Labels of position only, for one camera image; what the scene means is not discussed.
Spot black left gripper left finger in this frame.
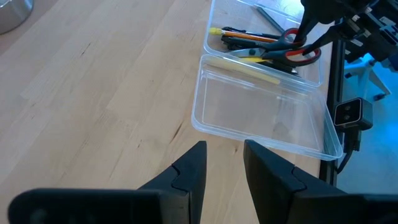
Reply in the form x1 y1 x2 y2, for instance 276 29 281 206
7 140 208 224

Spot black pen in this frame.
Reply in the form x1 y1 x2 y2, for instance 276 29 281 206
220 35 271 52
267 60 302 78

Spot black camera cable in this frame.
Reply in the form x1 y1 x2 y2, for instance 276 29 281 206
335 129 362 175

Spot red black scissors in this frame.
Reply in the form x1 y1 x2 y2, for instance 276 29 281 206
228 27 323 68

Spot clear plastic supply box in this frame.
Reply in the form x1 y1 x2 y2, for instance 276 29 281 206
190 0 344 162

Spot small grey camera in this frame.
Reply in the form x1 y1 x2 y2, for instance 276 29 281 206
333 96 374 132

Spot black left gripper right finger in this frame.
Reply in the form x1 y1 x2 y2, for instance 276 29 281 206
243 139 398 224

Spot orange pencil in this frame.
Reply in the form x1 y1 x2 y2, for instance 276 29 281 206
208 27 280 44
221 26 290 40

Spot yellow pencil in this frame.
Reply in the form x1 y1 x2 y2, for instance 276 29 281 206
210 60 282 86
241 56 269 63

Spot white shade table lamp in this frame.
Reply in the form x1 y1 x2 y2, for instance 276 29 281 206
0 0 35 35

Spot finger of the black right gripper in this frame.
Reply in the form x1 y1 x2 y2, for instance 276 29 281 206
293 15 318 44
303 29 341 57

